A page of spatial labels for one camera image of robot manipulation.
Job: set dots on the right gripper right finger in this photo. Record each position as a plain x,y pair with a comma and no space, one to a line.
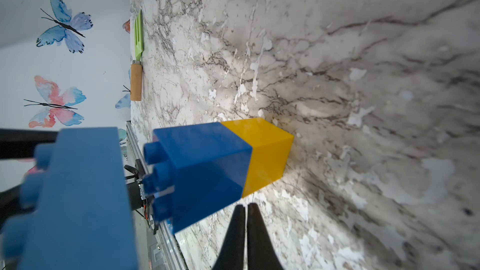
260,251

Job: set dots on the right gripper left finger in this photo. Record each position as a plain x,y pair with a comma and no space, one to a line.
231,255

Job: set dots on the blue small lego brick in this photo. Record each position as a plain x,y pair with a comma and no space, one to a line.
205,165

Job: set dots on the yellow small lego brick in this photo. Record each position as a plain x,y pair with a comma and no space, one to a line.
271,148

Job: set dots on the light blue long lego brick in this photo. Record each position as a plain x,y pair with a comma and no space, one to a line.
74,213

